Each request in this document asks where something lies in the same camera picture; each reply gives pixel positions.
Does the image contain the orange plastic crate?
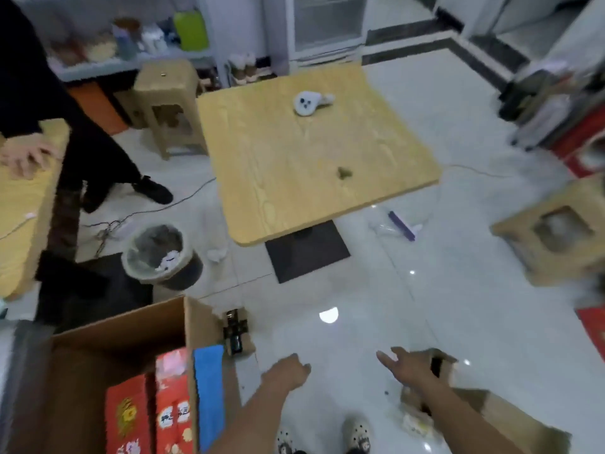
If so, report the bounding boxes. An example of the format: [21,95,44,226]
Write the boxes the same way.
[66,82,131,136]

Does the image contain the beige plastic stool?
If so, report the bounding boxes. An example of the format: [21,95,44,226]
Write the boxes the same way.
[133,58,209,160]
[490,173,605,287]

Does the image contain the person's white left clog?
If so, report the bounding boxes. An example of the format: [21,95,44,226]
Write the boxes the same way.
[276,427,297,454]

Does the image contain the person's right forearm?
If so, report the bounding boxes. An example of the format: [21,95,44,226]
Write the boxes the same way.
[406,373,519,454]

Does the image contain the red printed gift box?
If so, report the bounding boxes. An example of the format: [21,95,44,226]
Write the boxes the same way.
[154,347,196,454]
[104,373,155,454]

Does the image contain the blue flat packet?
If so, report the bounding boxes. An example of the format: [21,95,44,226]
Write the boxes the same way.
[193,344,226,453]

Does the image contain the light wooden side table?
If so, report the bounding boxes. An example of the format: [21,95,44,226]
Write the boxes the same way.
[0,118,72,301]

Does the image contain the large open cardboard box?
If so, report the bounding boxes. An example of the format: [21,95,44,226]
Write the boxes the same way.
[9,296,257,454]

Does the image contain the person's white right clog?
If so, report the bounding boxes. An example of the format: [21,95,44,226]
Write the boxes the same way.
[342,415,372,454]

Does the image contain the person's white clog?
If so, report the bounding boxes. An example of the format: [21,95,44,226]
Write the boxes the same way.
[276,427,297,454]
[342,415,372,454]

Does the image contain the person's left hand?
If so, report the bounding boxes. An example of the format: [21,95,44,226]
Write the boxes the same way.
[261,353,312,391]

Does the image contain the person's right hand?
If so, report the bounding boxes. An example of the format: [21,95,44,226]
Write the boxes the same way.
[376,346,439,388]

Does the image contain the white handheld controller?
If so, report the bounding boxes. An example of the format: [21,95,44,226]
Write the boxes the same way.
[293,90,337,118]

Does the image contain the round trash bin with liner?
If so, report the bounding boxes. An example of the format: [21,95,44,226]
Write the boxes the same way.
[121,223,204,292]

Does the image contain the pile of bags and boxes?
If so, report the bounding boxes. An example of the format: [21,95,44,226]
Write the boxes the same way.
[498,60,605,149]

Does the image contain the red box corner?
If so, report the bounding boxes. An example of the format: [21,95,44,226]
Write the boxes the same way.
[576,306,605,364]

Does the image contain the black floor cable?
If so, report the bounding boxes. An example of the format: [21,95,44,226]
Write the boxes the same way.
[79,177,218,259]

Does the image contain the white glass-door cabinet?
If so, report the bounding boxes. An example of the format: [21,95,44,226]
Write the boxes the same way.
[285,0,370,61]

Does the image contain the small open cardboard box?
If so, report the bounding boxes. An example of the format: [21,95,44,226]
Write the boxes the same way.
[400,348,573,454]

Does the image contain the black floor mat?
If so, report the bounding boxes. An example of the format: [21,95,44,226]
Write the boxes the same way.
[35,252,155,335]

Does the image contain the green plastic container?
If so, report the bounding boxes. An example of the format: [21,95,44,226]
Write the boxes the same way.
[173,10,210,52]

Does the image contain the black table base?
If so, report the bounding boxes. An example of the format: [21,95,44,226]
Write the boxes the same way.
[264,219,352,284]

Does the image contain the red plastic crate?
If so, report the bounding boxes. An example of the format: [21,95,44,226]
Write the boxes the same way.
[550,122,605,179]

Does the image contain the grey shelf with supplies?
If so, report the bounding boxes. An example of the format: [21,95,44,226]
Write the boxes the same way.
[46,14,219,84]

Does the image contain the black bottles in cardboard flap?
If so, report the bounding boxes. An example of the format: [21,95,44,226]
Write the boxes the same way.
[222,309,250,358]

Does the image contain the person's left forearm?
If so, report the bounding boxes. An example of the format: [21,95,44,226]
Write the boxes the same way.
[207,380,292,454]

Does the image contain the white cable on side table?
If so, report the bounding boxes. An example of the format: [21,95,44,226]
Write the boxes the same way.
[0,212,39,242]

